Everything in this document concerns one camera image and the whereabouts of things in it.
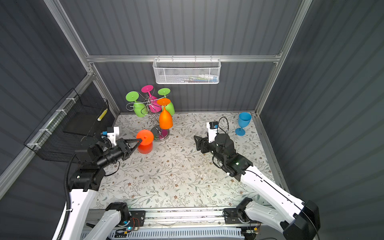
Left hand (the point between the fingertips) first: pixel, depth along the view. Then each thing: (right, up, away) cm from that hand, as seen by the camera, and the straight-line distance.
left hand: (142, 140), depth 65 cm
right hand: (+27, +1, +8) cm, 28 cm away
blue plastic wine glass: (+55, +10, +32) cm, 64 cm away
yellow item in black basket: (-29, +13, +18) cm, 36 cm away
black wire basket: (-41, +10, +15) cm, 45 cm away
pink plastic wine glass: (0, +18, +19) cm, 26 cm away
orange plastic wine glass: (+6, +10, +20) cm, 23 cm away
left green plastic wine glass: (-11, +17, +28) cm, 34 cm away
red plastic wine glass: (+1, -3, +1) cm, 3 cm away
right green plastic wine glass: (+6, +27, +22) cm, 35 cm away
